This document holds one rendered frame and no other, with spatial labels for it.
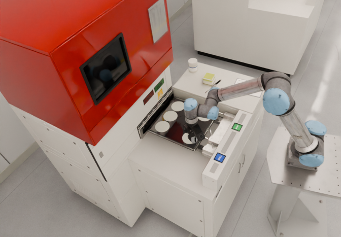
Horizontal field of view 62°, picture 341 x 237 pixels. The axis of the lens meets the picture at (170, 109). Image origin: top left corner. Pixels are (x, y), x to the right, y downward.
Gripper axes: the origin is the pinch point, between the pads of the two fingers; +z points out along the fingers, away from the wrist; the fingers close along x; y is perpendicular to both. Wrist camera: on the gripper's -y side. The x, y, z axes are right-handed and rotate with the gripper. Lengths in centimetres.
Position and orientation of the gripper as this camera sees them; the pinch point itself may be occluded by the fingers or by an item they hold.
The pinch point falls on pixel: (195, 142)
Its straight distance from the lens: 184.2
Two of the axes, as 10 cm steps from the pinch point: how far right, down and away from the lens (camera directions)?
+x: -8.5, 4.4, -3.0
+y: -5.2, -5.8, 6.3
